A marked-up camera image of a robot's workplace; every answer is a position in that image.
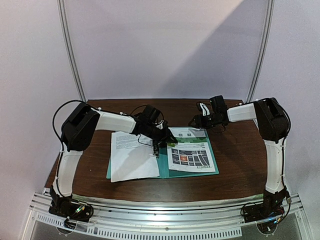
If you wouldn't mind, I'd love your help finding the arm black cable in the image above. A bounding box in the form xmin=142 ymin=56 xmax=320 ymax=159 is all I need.
xmin=212 ymin=98 xmax=293 ymax=201
xmin=51 ymin=99 xmax=155 ymax=198

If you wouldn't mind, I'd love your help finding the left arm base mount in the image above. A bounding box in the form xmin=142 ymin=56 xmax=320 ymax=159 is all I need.
xmin=48 ymin=196 xmax=94 ymax=230

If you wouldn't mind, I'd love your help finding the teal file folder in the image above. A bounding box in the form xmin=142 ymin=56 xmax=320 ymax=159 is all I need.
xmin=106 ymin=127 xmax=219 ymax=183

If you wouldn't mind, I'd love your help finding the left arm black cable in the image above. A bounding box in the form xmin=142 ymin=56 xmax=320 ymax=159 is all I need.
xmin=51 ymin=99 xmax=155 ymax=198

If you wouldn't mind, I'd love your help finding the aluminium mounting rail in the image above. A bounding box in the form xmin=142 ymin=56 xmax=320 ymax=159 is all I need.
xmin=22 ymin=189 xmax=313 ymax=240

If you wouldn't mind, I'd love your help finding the aluminium wall post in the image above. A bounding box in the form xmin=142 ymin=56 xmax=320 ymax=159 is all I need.
xmin=57 ymin=0 xmax=87 ymax=102
xmin=245 ymin=0 xmax=275 ymax=103

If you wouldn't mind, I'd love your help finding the white printed paper sheet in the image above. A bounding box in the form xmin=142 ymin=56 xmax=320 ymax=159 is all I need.
xmin=110 ymin=131 xmax=160 ymax=183

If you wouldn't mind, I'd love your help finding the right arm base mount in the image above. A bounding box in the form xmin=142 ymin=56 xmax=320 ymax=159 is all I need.
xmin=240 ymin=193 xmax=292 ymax=225

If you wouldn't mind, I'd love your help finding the colourful printed leaflet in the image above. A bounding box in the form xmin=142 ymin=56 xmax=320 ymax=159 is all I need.
xmin=167 ymin=127 xmax=219 ymax=174

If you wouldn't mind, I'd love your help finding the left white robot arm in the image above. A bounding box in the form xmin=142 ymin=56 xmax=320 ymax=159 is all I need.
xmin=50 ymin=100 xmax=178 ymax=217

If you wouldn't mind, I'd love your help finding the right aluminium wall post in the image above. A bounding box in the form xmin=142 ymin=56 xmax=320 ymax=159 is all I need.
xmin=245 ymin=0 xmax=275 ymax=103

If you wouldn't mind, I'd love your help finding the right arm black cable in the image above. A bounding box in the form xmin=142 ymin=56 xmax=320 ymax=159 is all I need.
xmin=212 ymin=98 xmax=293 ymax=201

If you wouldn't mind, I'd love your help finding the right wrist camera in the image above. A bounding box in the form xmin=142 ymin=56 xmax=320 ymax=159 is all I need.
xmin=196 ymin=102 xmax=211 ymax=116

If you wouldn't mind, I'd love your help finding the left aluminium wall post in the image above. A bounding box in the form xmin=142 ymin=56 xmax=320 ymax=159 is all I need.
xmin=57 ymin=0 xmax=87 ymax=102

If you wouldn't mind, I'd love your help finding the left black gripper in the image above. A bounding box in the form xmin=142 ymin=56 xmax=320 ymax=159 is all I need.
xmin=144 ymin=123 xmax=178 ymax=148

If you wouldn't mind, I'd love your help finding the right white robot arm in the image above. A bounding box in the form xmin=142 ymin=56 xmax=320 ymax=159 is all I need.
xmin=188 ymin=95 xmax=291 ymax=199

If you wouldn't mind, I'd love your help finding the chrome folder clip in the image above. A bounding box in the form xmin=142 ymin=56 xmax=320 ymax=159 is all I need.
xmin=152 ymin=142 xmax=160 ymax=158

